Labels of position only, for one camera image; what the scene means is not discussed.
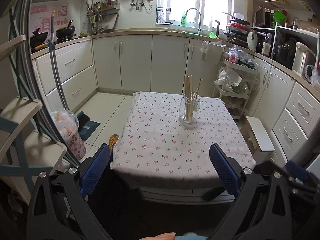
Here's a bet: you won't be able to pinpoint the wooden chopstick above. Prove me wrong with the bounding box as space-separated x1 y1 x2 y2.
192 79 203 113
189 75 193 121
184 75 188 121
185 76 190 122

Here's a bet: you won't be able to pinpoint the chrome kitchen faucet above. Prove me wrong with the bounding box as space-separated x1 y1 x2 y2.
185 7 202 34

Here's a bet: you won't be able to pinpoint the person thumb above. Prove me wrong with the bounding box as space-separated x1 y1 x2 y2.
140 232 176 240

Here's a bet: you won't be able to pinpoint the white wooden stool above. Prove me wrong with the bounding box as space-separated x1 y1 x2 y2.
240 116 274 155

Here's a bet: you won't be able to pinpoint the blue dustpan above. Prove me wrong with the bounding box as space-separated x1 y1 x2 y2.
76 111 100 141

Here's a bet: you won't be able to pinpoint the cherry print tablecloth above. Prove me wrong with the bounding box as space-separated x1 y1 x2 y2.
112 92 255 181

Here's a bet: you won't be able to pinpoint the wooden step ladder shelf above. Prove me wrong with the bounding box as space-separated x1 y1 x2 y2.
0 34 68 205

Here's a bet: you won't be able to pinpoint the clear glass jar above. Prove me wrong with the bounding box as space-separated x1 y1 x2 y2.
178 95 201 128

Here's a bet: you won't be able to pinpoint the white rolling storage cart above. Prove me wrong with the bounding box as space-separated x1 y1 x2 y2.
212 45 260 120

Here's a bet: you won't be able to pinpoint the hanging white trash bin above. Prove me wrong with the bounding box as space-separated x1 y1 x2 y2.
201 41 224 66

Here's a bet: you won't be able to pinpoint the white electric kettle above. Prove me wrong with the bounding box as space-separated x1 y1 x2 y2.
247 29 258 51

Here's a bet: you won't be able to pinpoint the white thermo pot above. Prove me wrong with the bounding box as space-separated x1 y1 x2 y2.
292 42 316 76

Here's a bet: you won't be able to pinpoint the black wok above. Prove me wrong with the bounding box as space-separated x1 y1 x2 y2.
56 20 75 39
29 28 48 50

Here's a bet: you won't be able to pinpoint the stacked pans and lids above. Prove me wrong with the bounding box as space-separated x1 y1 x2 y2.
223 12 251 48

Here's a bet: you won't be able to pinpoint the microwave oven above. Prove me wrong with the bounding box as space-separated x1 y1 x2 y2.
253 7 274 28

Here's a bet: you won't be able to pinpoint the green dish soap bottle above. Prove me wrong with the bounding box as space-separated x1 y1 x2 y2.
181 12 187 27

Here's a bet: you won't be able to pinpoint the blue handled mop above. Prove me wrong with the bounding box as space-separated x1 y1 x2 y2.
48 12 69 109

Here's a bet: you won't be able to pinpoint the wall utensil rack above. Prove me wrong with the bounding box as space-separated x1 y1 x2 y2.
85 0 120 35

